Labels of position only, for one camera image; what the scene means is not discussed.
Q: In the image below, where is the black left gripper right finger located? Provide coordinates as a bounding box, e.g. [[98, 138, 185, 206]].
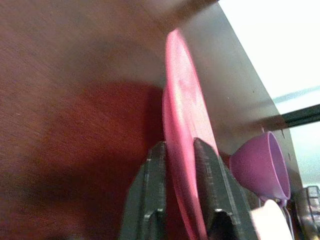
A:
[[193, 138, 258, 240]]

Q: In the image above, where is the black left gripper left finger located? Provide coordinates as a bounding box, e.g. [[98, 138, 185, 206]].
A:
[[119, 141, 168, 240]]

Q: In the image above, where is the pink plastic plate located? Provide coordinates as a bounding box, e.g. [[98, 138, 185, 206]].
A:
[[161, 27, 221, 240]]

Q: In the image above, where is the purple plastic cup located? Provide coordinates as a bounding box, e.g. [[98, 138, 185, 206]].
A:
[[229, 131, 292, 208]]

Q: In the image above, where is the white cup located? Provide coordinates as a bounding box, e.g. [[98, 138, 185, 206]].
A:
[[249, 199, 296, 240]]

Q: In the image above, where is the black bar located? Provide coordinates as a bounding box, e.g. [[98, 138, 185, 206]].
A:
[[281, 104, 320, 126]]

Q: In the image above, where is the black wire rack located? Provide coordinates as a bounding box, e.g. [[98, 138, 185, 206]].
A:
[[291, 186, 320, 240]]

